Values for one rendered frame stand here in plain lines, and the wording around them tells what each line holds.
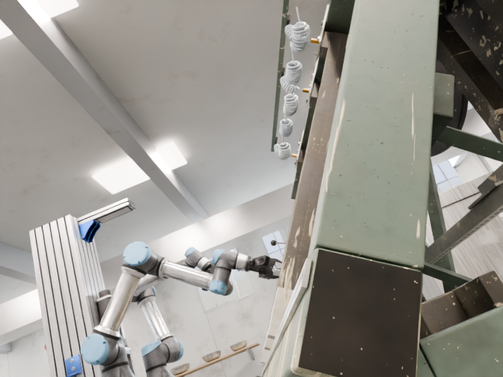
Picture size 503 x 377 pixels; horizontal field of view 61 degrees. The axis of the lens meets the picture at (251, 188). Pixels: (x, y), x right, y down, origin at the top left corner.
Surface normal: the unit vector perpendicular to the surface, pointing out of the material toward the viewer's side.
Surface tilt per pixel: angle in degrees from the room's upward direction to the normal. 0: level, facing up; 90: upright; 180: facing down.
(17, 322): 90
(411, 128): 90
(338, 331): 90
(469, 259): 90
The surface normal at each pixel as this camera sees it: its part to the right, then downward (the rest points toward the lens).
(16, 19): 0.35, 0.84
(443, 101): 0.00, -0.44
